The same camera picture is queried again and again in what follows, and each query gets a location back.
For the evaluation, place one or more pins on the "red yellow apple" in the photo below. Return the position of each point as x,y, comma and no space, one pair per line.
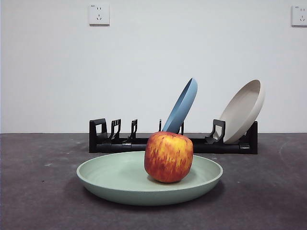
168,158

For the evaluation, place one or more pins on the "green plate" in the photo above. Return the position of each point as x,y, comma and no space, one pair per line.
115,172

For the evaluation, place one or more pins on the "blue plate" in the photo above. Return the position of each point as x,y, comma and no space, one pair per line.
182,107

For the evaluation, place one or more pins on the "black plate rack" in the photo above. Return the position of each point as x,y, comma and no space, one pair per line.
100,146

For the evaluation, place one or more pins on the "cream white plate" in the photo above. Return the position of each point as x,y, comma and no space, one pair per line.
242,112

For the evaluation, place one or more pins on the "white wall socket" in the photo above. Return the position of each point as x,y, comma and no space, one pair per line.
99,14
299,16

